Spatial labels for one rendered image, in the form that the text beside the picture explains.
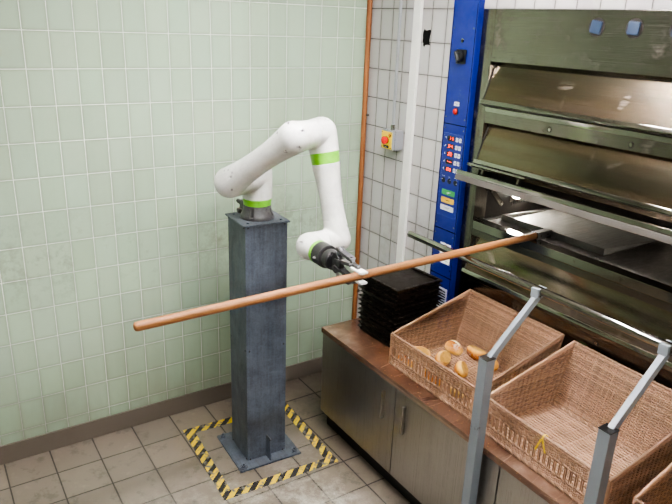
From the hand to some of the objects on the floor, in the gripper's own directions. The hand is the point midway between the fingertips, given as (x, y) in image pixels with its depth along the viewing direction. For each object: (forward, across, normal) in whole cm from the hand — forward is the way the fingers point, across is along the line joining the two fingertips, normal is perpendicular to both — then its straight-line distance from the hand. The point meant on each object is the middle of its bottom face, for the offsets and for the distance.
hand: (358, 275), depth 229 cm
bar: (+29, +118, -39) cm, 127 cm away
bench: (+46, +118, -60) cm, 140 cm away
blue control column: (-49, +118, -181) cm, 222 cm away
